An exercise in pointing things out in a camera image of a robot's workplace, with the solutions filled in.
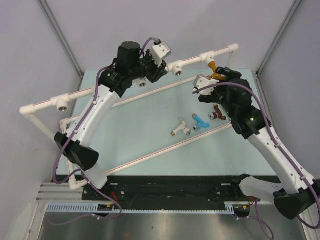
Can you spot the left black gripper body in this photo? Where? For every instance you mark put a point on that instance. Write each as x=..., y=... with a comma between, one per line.
x=147, y=67

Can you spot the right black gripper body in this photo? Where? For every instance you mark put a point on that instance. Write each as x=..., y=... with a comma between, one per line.
x=221, y=91

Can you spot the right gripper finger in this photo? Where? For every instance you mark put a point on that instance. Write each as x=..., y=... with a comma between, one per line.
x=209, y=99
x=228, y=73

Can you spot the orange water faucet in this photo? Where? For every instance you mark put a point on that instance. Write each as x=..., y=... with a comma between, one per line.
x=215, y=75

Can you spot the white PVC pipe frame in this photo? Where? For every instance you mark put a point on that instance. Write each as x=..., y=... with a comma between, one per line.
x=61, y=101

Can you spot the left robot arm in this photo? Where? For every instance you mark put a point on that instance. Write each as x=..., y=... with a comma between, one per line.
x=133, y=62

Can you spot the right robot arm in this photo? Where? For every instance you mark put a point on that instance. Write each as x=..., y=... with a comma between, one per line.
x=298, y=189

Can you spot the brown water faucet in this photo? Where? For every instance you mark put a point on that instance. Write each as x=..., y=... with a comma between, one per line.
x=217, y=114

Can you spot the blue water faucet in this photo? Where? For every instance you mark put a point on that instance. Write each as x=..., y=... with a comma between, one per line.
x=199, y=123

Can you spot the white water faucet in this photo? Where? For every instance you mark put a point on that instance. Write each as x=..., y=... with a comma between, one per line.
x=181, y=128

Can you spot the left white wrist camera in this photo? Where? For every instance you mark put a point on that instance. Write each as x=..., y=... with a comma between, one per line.
x=160, y=52

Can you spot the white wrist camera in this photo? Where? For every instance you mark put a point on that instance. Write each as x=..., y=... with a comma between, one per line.
x=160, y=52
x=202, y=81

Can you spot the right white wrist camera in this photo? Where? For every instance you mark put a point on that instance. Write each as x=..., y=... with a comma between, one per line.
x=202, y=81

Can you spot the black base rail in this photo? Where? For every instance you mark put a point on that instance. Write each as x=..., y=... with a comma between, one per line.
x=174, y=193

